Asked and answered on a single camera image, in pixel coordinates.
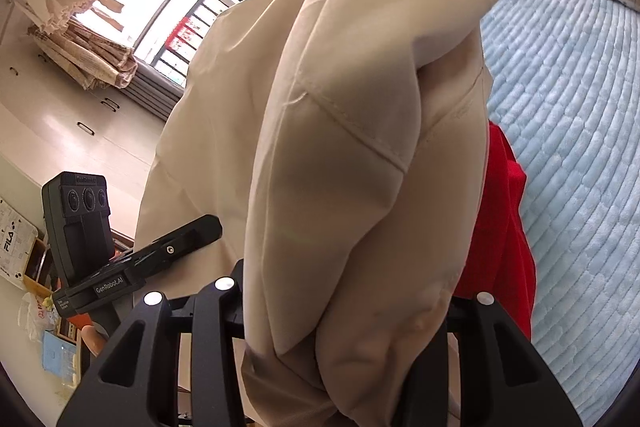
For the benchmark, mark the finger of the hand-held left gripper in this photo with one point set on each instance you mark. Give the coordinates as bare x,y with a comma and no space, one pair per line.
185,239

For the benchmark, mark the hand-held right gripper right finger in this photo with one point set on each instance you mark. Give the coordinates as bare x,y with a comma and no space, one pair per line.
470,357

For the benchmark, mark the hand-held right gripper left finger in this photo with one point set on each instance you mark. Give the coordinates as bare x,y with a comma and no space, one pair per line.
220,322

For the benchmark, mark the pink jacket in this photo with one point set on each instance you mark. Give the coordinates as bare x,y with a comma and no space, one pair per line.
325,157

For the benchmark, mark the person's left hand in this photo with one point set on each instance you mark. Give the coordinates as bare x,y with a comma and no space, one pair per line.
92,339

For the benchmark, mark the white cardboard box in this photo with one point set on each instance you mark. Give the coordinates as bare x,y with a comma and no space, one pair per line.
15,242

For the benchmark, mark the white wardrobe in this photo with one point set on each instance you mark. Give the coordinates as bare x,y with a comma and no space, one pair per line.
60,132

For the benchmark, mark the clear plastic bag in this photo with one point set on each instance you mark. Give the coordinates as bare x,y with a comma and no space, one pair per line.
35,317

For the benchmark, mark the red cloth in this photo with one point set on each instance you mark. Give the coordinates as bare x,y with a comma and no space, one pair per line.
500,232

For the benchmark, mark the light blue box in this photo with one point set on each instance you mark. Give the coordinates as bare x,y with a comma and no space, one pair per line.
60,357

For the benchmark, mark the grey curtain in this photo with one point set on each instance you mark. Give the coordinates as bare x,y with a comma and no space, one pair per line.
152,92

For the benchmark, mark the patterned hanging cloth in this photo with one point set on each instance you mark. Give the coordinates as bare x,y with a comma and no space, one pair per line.
85,57

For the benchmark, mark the light blue bed mat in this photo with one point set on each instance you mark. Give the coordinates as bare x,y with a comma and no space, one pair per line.
575,157

